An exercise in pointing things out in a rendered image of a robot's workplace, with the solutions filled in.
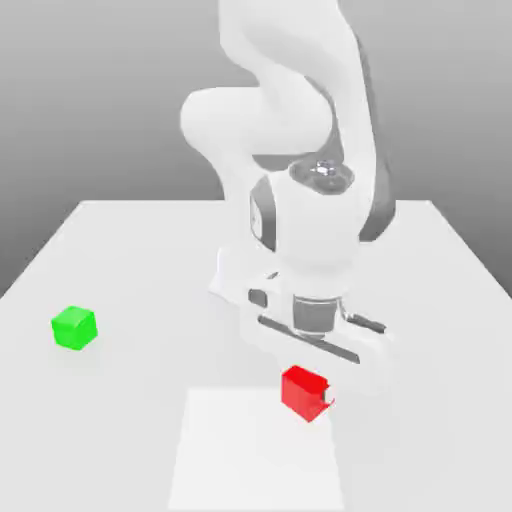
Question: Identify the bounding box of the small red cube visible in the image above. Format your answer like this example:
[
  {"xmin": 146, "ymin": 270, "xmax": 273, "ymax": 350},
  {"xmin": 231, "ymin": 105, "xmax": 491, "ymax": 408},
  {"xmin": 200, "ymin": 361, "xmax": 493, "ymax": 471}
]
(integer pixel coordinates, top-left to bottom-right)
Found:
[{"xmin": 280, "ymin": 364, "xmax": 336, "ymax": 424}]

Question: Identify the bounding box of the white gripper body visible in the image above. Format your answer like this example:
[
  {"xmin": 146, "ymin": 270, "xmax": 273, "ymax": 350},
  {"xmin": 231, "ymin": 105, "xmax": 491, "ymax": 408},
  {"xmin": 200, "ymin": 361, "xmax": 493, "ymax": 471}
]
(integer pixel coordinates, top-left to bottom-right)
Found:
[{"xmin": 238, "ymin": 300, "xmax": 397, "ymax": 398}]

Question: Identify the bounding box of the small green cube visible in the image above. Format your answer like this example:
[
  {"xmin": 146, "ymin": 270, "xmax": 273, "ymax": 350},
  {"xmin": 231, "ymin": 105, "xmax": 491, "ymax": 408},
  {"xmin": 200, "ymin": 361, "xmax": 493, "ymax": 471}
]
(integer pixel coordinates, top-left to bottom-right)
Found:
[{"xmin": 50, "ymin": 305, "xmax": 99, "ymax": 352}]

